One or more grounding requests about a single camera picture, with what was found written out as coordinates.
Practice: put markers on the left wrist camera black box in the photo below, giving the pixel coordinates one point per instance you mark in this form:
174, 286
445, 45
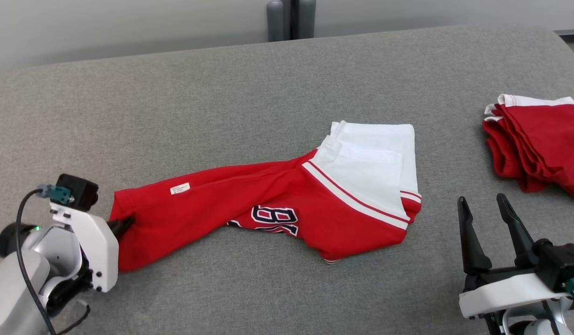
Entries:
77, 190

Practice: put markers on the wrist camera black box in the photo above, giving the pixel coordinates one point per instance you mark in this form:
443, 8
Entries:
77, 190
563, 263

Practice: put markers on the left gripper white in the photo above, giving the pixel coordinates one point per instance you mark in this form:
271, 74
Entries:
103, 256

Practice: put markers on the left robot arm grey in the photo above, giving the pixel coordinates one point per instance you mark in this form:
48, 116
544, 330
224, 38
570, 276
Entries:
12, 288

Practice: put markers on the red shorts with number print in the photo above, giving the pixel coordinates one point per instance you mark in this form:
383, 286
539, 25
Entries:
543, 139

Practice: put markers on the red white jersey top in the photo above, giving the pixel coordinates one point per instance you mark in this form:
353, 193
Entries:
268, 195

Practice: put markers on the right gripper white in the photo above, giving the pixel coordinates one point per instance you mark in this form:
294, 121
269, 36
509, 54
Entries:
505, 293

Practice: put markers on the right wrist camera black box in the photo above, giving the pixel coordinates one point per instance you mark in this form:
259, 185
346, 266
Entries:
563, 263

